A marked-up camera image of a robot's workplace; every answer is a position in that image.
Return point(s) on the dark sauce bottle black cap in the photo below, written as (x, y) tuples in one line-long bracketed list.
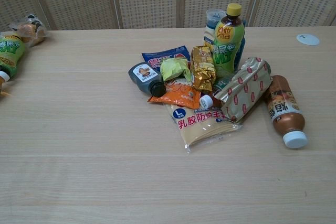
[(144, 76)]

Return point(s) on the orange snack packet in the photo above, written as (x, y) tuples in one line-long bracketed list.
[(178, 94)]

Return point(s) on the light green wrapped snack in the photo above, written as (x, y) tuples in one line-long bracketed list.
[(172, 68)]

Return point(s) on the blue snack packet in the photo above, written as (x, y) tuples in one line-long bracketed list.
[(168, 55)]

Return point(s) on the dark bottle with white cap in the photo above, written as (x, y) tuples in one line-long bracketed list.
[(211, 95)]

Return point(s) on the gold foil snack pack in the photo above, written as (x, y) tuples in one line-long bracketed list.
[(202, 68)]

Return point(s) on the latex gloves clear bag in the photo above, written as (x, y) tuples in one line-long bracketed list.
[(202, 129)]

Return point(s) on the gold red patterned snack bag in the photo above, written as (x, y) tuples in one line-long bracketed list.
[(245, 87)]

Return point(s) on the green tea bottle yellow cap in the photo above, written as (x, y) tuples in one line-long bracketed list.
[(225, 45)]

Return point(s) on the brown milk tea bottle white cap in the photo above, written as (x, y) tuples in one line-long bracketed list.
[(285, 108)]

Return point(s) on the bagged bread in clear wrapper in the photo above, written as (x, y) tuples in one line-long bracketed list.
[(30, 30)]

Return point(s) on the green tea bottle orange cap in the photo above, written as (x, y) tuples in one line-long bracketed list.
[(11, 56)]

